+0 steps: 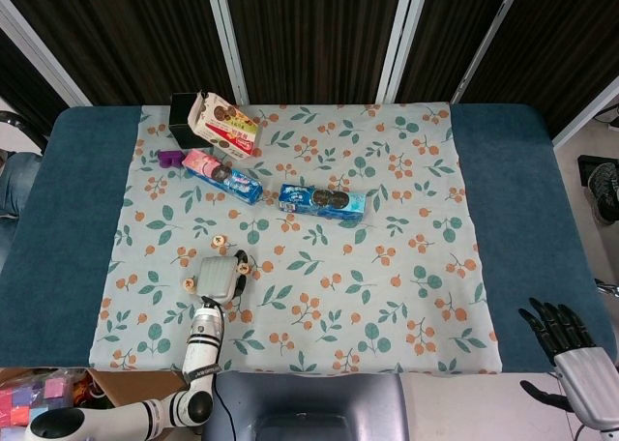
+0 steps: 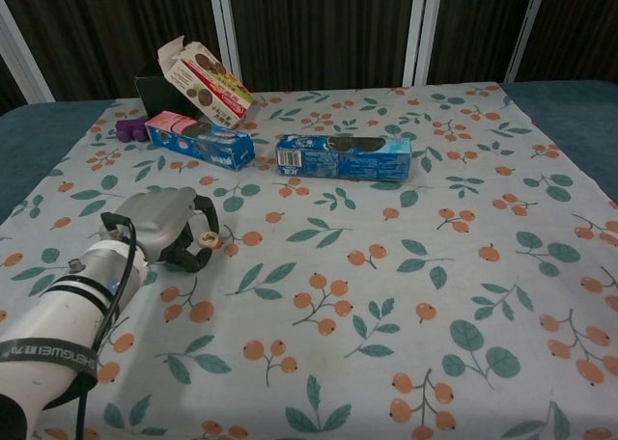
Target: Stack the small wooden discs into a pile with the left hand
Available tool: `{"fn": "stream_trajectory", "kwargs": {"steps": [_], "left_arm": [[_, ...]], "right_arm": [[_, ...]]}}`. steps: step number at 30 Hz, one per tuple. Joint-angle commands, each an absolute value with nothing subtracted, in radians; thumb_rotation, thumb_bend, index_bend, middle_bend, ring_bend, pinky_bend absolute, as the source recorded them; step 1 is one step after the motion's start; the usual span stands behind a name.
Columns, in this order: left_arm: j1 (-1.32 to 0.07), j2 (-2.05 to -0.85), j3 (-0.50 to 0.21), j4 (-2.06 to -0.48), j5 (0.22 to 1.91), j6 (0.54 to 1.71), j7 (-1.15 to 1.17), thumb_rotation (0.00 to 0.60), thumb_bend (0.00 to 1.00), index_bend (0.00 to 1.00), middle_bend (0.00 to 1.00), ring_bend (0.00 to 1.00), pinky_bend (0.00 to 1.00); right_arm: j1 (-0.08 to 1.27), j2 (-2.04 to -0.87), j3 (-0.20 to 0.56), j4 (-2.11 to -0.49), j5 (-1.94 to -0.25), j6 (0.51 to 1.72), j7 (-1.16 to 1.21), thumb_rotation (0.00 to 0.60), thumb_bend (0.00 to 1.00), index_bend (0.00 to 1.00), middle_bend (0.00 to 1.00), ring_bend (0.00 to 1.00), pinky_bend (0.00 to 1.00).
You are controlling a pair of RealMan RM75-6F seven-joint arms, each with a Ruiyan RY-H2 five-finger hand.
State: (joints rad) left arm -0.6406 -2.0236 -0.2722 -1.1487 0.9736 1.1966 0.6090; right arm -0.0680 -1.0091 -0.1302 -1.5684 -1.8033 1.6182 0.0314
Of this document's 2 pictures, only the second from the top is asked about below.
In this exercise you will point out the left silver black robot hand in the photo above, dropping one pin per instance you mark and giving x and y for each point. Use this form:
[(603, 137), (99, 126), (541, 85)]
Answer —
[(154, 223)]

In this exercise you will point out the teal table cover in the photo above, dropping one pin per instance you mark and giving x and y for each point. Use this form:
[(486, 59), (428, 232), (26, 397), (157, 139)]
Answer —
[(29, 136)]

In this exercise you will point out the purple plastic block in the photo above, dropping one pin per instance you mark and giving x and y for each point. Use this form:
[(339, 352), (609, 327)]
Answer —
[(129, 131)]

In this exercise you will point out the pink blue Oreo box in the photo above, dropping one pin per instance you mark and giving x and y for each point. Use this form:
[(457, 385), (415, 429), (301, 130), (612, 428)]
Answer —
[(212, 150)]

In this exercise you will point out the round wooden game piece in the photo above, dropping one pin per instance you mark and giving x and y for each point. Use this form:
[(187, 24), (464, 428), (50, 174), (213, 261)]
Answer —
[(209, 239)]

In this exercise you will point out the dark folding room divider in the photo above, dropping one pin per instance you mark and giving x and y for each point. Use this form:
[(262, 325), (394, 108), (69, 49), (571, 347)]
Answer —
[(314, 25)]

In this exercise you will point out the floral fruit print tablecloth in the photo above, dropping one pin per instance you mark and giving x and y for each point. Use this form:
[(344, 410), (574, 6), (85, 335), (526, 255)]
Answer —
[(338, 266)]

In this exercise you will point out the white red cookie box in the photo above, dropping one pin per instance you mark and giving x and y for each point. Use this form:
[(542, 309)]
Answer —
[(217, 97)]

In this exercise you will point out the black open box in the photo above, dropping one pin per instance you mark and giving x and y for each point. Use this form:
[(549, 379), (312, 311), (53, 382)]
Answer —
[(154, 97)]

